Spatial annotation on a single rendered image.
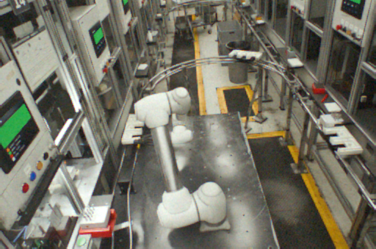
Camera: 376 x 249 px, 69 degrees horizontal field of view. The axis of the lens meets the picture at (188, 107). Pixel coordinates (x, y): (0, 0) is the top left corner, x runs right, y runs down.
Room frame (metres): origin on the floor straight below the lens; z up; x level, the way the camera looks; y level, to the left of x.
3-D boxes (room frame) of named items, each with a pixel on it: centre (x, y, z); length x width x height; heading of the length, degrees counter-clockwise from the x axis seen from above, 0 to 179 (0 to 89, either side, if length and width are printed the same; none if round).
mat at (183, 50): (5.88, -0.13, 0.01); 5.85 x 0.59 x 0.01; 176
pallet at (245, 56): (3.04, -0.76, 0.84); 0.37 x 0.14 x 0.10; 54
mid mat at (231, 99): (3.37, -0.73, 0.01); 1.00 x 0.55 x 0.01; 176
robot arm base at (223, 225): (1.07, -0.07, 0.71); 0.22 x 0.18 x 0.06; 176
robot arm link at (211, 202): (1.04, -0.06, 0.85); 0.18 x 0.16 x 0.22; 102
